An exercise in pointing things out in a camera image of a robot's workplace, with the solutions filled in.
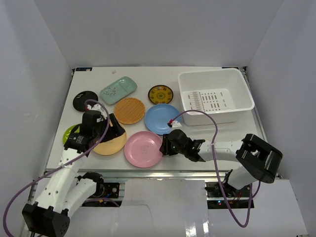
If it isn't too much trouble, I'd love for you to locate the blue round plate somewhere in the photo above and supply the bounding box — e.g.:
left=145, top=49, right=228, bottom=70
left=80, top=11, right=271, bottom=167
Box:
left=145, top=104, right=180, bottom=135

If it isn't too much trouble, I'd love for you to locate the lime green round plate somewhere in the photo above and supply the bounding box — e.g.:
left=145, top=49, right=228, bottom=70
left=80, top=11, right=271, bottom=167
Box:
left=62, top=124, right=80, bottom=145

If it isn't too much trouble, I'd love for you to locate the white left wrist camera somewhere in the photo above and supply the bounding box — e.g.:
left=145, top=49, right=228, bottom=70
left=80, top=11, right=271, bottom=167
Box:
left=86, top=104, right=106, bottom=115

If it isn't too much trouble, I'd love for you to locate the pale green rectangular dish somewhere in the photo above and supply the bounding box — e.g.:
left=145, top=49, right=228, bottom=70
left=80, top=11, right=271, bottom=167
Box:
left=100, top=77, right=137, bottom=105

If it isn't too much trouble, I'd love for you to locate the tan round plate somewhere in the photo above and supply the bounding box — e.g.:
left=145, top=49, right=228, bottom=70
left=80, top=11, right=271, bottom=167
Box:
left=93, top=132, right=127, bottom=156

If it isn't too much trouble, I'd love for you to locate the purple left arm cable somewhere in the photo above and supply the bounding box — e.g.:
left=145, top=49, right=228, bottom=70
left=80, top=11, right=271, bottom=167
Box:
left=2, top=99, right=111, bottom=237

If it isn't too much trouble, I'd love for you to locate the black round plate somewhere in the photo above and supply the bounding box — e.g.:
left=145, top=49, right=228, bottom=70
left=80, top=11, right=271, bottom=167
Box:
left=73, top=90, right=98, bottom=112

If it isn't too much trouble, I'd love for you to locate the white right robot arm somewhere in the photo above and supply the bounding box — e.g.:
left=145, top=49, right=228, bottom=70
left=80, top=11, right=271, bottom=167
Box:
left=159, top=129, right=283, bottom=197

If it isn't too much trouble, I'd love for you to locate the pink round plate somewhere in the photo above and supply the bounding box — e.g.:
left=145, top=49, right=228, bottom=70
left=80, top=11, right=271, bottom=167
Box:
left=124, top=131, right=162, bottom=168

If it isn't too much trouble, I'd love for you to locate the yellow black patterned plate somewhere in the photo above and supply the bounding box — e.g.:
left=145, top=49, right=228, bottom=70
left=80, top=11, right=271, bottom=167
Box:
left=148, top=85, right=174, bottom=105

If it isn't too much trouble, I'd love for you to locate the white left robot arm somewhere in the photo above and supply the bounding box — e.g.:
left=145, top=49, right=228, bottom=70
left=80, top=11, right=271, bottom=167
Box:
left=22, top=111, right=125, bottom=237

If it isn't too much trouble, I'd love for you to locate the white plastic bin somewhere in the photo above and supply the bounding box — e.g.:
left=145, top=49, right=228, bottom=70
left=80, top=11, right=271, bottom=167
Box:
left=178, top=68, right=255, bottom=126

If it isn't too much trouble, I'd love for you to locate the aluminium table frame rail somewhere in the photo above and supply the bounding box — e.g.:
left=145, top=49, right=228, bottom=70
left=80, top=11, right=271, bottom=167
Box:
left=43, top=170, right=282, bottom=180

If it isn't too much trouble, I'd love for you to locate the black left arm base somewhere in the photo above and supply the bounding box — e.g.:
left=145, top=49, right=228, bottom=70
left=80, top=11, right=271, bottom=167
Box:
left=82, top=183, right=121, bottom=207

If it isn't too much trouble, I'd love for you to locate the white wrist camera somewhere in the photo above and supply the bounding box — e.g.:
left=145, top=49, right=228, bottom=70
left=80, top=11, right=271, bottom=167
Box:
left=86, top=104, right=106, bottom=115
left=167, top=119, right=182, bottom=129

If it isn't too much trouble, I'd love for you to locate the woven wicker round plate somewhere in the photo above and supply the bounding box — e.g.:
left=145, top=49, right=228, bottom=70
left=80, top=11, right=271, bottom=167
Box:
left=114, top=97, right=146, bottom=125

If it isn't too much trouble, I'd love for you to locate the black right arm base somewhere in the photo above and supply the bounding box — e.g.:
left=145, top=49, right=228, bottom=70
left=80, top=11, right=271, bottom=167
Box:
left=205, top=182, right=250, bottom=209

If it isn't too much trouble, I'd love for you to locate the blue label sticker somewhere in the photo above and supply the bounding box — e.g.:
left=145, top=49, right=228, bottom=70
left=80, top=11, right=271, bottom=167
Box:
left=75, top=67, right=92, bottom=72

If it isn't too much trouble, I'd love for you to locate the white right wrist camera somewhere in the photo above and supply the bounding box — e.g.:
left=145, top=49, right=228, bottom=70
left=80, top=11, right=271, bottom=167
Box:
left=167, top=119, right=182, bottom=129

